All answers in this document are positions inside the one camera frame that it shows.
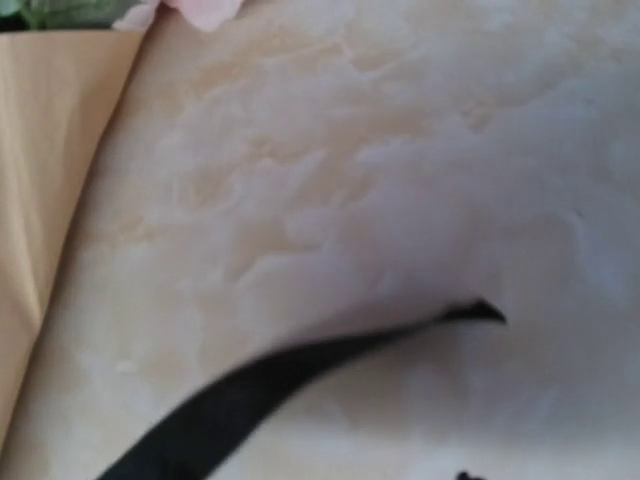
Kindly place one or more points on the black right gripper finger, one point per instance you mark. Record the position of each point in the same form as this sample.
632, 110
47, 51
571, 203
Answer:
465, 475

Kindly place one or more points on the black printed ribbon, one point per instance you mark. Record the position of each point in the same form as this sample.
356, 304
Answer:
195, 438

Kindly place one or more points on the pink rose stem bunch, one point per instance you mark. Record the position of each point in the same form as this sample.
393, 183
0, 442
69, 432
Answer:
124, 15

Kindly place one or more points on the green pink wrapping paper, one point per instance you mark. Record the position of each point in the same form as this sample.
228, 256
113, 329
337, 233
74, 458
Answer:
59, 90

